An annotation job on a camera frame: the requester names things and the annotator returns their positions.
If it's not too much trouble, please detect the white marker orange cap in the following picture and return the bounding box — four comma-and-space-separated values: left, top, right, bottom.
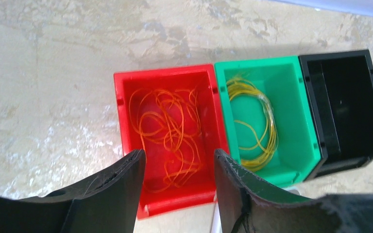
211, 202, 222, 233

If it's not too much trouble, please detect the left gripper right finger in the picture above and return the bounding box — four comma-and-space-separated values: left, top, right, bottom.
214, 149, 373, 233

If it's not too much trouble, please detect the green plastic bin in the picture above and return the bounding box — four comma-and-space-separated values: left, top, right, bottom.
214, 56, 321, 187

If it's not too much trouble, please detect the white grey stapler case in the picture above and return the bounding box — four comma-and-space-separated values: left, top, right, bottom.
284, 186, 301, 196

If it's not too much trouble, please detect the black plastic bin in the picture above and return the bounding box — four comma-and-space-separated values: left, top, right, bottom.
299, 49, 373, 180

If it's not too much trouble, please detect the coiled yellow cable in bin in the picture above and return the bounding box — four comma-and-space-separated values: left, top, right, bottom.
226, 75, 279, 173

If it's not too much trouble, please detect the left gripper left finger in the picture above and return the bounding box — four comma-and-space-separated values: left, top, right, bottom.
0, 150, 146, 233

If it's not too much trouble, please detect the orange cable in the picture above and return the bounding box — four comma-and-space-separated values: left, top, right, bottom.
128, 87, 204, 194

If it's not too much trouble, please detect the red plastic bin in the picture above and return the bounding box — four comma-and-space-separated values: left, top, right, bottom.
114, 64, 228, 219

